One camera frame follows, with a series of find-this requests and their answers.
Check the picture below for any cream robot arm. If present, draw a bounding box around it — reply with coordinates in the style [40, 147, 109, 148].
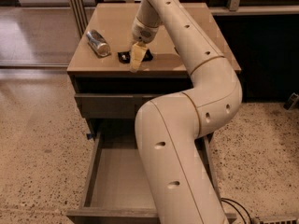
[133, 0, 242, 224]

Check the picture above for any small dark floor object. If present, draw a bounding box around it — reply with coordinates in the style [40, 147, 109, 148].
[283, 92, 299, 110]

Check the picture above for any closed grey top drawer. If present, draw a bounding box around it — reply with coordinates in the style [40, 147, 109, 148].
[75, 93, 157, 119]

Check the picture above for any black floor cable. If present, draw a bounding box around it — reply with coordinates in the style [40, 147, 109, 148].
[220, 197, 254, 224]

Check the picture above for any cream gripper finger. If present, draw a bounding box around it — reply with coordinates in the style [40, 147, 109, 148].
[130, 42, 148, 73]

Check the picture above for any silver metal can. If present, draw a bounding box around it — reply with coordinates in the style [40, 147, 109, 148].
[86, 30, 110, 57]

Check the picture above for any open grey middle drawer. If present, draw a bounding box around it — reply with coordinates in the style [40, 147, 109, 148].
[65, 127, 238, 224]

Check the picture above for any brown drawer cabinet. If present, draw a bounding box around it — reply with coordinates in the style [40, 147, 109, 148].
[66, 2, 242, 143]

